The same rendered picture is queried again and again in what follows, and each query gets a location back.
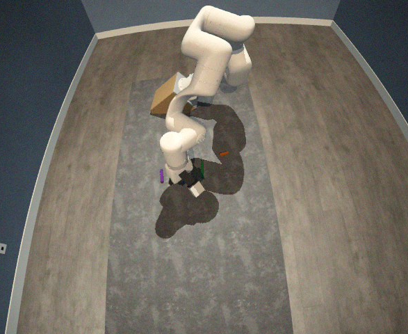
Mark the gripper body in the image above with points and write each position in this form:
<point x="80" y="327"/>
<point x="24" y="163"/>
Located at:
<point x="174" y="174"/>

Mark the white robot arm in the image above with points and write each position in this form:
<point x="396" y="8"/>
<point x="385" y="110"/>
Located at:
<point x="215" y="57"/>

